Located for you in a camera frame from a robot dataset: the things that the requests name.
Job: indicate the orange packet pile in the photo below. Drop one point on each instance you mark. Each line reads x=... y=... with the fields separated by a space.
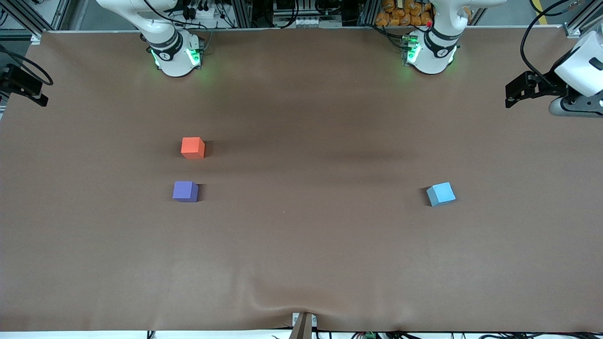
x=400 y=12

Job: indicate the white terminal block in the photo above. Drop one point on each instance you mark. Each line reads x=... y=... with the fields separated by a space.
x=308 y=21

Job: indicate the aluminium frame post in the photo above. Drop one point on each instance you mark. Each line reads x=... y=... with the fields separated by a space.
x=584 y=19
x=19 y=16
x=241 y=13

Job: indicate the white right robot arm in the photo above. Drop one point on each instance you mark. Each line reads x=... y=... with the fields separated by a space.
x=172 y=52

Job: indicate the purple foam block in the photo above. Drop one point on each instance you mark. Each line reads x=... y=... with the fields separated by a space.
x=185 y=191

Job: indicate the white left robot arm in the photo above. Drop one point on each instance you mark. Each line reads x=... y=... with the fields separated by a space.
x=438 y=47

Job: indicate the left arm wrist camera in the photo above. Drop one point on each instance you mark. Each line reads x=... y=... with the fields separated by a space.
x=572 y=107

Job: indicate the brown table mat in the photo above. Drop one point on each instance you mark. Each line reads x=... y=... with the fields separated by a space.
x=301 y=245

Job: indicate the brown camera mount strut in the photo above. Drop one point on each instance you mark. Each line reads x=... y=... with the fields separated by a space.
x=302 y=327

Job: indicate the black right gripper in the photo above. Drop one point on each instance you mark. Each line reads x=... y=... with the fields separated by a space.
x=14 y=77

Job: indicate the white power strip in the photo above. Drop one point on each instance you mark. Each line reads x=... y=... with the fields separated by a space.
x=200 y=12

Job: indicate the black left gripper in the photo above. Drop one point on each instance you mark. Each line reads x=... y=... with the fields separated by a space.
x=549 y=85

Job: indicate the blue foam block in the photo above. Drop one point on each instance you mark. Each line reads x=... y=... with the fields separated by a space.
x=441 y=194

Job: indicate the orange foam block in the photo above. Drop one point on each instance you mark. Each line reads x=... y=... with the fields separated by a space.
x=192 y=147

